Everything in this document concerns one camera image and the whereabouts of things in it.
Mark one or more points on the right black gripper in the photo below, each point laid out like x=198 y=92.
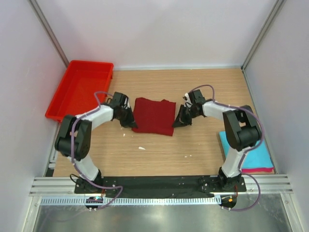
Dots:
x=181 y=120

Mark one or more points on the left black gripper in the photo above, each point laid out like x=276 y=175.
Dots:
x=131 y=123

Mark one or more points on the dark red t-shirt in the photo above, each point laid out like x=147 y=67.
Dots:
x=154 y=116

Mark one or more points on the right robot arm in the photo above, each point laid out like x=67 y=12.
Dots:
x=242 y=131

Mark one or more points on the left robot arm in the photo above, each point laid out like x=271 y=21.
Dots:
x=74 y=136

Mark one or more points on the red plastic bin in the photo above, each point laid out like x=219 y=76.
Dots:
x=75 y=92

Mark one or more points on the folded blue t-shirt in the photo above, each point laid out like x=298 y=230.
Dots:
x=258 y=158

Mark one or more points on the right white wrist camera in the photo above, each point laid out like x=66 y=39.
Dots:
x=188 y=102

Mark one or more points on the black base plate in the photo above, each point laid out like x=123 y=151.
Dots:
x=160 y=187

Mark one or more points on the white slotted cable duct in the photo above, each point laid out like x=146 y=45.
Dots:
x=87 y=200

